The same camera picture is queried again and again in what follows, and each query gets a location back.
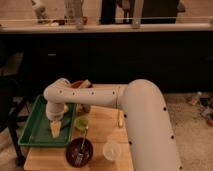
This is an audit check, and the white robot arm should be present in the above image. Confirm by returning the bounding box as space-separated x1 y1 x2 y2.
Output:
44 78 183 171

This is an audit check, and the green plastic tray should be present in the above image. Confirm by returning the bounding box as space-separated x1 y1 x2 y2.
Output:
18 95 76 147

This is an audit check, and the orange peach fruit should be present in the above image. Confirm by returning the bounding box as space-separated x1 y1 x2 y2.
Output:
64 105 69 113

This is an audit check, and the small green cup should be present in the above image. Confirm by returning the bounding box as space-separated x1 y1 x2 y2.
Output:
74 116 88 132

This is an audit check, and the dark brown bowl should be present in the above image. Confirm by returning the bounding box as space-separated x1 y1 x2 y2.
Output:
65 138 93 168

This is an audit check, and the metal fork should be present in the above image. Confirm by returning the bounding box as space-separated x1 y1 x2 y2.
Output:
75 126 89 166

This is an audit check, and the black chair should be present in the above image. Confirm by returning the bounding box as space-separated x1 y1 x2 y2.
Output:
0 76 28 166

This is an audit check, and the beige scrub brush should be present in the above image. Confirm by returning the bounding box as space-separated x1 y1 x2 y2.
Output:
79 80 91 88

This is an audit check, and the white cup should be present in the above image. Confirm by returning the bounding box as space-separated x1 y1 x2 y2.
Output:
102 141 121 161

